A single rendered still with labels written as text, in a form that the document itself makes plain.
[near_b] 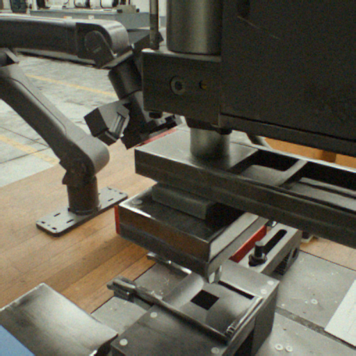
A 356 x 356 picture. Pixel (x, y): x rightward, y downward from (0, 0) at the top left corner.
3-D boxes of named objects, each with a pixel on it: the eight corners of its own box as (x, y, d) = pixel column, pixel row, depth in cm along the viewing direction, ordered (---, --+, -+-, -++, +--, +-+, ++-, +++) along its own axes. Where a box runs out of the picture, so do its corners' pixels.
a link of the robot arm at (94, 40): (190, 62, 68) (156, -2, 65) (176, 71, 61) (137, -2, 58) (138, 92, 73) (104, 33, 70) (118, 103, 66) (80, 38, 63)
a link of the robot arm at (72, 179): (106, 144, 80) (81, 141, 81) (85, 160, 72) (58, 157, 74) (108, 172, 83) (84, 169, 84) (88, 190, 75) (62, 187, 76)
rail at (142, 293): (137, 301, 50) (135, 286, 49) (229, 354, 42) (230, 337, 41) (133, 304, 49) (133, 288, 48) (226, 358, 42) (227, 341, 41)
